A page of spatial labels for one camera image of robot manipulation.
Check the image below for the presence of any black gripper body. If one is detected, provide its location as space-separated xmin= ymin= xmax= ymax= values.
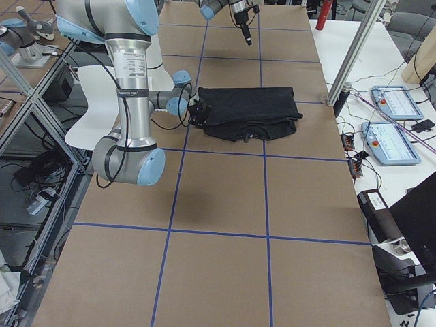
xmin=188 ymin=101 xmax=212 ymax=128
xmin=234 ymin=10 xmax=251 ymax=41

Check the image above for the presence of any near teach pendant tablet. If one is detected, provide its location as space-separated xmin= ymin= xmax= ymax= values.
xmin=361 ymin=122 xmax=421 ymax=166

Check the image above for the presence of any red cylinder bottle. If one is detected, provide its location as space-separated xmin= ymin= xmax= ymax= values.
xmin=315 ymin=0 xmax=333 ymax=31

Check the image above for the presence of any far teach pendant tablet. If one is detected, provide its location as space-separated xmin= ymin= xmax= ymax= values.
xmin=371 ymin=85 xmax=424 ymax=121

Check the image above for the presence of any husky plush toy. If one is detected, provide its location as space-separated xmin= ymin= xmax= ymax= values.
xmin=16 ymin=6 xmax=55 ymax=41

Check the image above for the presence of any teach pendant tablet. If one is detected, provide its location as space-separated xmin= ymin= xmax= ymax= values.
xmin=361 ymin=122 xmax=421 ymax=166
xmin=371 ymin=85 xmax=424 ymax=121

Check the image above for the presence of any aluminium frame post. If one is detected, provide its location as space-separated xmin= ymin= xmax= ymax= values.
xmin=326 ymin=0 xmax=386 ymax=106

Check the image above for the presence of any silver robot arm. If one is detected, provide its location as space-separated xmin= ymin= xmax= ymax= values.
xmin=198 ymin=0 xmax=258 ymax=46
xmin=56 ymin=1 xmax=199 ymax=186

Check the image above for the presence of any black graphic t-shirt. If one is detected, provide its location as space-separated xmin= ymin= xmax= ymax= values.
xmin=196 ymin=87 xmax=303 ymax=142

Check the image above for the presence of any black water bottle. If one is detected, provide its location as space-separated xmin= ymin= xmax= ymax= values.
xmin=333 ymin=82 xmax=352 ymax=118

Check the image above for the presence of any white plastic chair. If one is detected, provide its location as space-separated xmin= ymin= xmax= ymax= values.
xmin=65 ymin=65 xmax=119 ymax=151

